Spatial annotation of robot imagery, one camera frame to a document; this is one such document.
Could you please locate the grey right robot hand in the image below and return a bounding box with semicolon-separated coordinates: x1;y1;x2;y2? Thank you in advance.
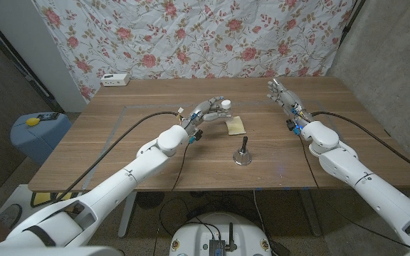
266;78;315;125

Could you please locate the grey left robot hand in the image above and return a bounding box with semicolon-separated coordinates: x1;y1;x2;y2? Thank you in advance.
180;95;233;138

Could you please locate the clear white-capped medicine bottle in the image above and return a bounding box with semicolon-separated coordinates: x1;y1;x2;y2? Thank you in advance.
220;100;233;120

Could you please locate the yellow sponge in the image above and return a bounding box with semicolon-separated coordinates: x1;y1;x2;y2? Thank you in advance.
225;115;247;136

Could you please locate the floral backdrop cloth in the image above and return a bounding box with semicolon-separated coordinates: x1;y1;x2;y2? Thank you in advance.
33;0;357;102

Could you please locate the white power strip box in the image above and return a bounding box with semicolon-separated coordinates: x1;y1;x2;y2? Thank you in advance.
100;73;131;87

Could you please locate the black stand pole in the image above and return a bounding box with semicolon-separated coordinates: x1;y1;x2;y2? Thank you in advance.
339;0;367;46

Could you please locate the round black floor object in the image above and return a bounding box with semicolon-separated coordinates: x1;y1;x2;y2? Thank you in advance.
136;191;165;210

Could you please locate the grey table leg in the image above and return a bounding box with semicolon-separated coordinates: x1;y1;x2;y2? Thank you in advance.
299;190;322;238

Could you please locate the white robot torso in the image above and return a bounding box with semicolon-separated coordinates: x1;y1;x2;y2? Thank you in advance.
168;212;273;256

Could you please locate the white table leg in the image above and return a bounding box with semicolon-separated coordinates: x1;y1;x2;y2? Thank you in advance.
117;193;137;238

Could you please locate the black flat device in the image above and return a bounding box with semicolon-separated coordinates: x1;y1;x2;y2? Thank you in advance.
37;112;61;122

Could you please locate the blue round stool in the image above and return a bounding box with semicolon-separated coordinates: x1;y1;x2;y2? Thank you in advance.
10;112;73;166

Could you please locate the yellow black floor mat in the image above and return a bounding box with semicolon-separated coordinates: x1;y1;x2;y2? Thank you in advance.
30;191;80;208

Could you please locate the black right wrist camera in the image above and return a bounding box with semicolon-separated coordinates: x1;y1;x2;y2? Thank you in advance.
285;119;302;137

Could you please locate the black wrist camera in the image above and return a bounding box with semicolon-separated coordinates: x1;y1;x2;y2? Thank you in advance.
189;129;204;144
285;119;302;137

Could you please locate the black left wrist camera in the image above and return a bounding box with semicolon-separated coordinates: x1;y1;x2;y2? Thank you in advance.
189;129;204;144

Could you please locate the silver bell black handle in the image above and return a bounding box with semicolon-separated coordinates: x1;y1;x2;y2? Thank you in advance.
232;136;253;166

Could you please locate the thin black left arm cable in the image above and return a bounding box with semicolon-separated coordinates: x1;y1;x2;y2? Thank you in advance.
153;141;194;256

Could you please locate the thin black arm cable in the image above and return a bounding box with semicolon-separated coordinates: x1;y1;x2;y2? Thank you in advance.
298;134;410;250
153;141;194;256

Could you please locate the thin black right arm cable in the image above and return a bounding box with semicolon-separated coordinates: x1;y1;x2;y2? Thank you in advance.
298;134;410;250

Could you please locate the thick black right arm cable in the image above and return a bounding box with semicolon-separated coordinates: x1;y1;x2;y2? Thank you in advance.
311;111;410;178

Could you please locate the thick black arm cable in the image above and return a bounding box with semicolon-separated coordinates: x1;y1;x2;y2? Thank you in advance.
51;111;184;206
311;111;410;178

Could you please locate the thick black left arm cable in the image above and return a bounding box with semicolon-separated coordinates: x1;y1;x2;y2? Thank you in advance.
51;111;184;206

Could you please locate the looped black floor cable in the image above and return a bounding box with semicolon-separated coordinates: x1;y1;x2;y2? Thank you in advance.
158;197;213;232

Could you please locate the black slanted frame bar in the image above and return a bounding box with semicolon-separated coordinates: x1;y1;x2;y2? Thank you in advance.
0;12;65;113

